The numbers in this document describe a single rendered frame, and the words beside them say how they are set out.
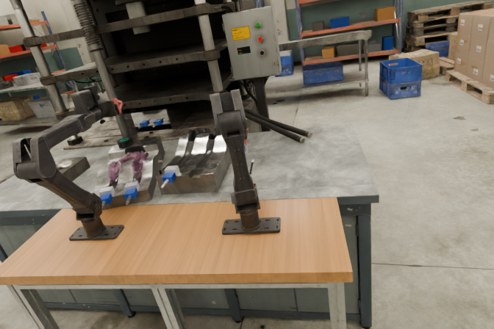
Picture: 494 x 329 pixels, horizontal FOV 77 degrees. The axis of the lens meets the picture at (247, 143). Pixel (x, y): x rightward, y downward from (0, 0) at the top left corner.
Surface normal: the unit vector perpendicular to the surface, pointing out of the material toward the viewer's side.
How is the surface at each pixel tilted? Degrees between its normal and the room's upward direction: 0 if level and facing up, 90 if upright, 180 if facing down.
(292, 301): 90
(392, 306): 0
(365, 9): 90
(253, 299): 90
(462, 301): 0
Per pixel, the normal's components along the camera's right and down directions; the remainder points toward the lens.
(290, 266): -0.17, -0.90
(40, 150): 0.98, -0.10
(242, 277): -0.14, 0.42
